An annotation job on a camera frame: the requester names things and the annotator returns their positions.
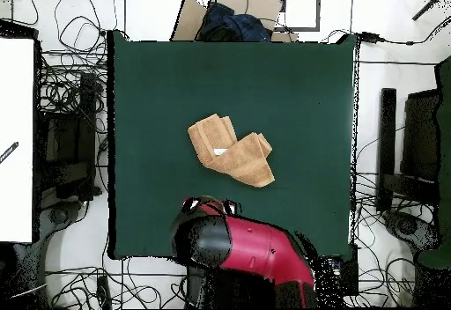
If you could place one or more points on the tan terry towel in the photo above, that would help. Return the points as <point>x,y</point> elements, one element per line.
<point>243,162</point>

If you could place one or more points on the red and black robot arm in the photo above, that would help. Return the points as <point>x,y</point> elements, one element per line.
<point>260,246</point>

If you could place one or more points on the black equipment stand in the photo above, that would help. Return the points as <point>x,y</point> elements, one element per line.
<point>195,285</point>

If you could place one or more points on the dark green table cloth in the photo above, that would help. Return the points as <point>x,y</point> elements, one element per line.
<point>169,84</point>

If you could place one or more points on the black power strip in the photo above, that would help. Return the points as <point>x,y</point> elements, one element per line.
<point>103,290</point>

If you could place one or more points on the dark blue clothing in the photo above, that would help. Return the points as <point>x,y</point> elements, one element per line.
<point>239,24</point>

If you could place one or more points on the brown cardboard box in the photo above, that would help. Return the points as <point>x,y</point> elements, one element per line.
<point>190,17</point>

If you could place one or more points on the black pen with white print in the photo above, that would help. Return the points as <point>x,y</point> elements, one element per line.
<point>8,152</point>

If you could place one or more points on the white desk top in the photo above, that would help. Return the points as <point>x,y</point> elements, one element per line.
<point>16,112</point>

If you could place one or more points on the black rod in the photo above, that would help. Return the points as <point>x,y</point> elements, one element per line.
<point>430,5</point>

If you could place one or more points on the grey rectangular frame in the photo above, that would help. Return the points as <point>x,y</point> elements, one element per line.
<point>299,28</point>

